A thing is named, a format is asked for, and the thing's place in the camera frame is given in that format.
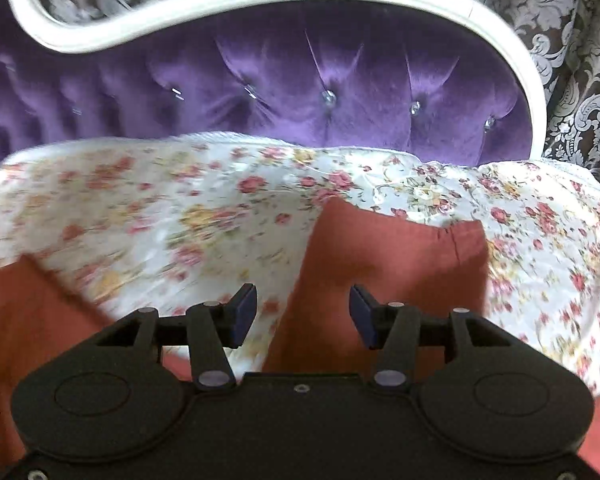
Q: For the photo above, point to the floral quilted bedspread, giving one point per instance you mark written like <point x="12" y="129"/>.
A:
<point x="165" y="224"/>

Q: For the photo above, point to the purple tufted velvet headboard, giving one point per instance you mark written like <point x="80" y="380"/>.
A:
<point x="445" y="80"/>

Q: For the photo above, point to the rust red pants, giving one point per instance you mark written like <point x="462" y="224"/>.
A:
<point x="82" y="397"/>

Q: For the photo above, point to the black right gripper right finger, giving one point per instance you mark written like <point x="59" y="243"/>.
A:
<point x="391" y="330"/>

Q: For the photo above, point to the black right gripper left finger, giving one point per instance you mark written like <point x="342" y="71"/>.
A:
<point x="214" y="326"/>

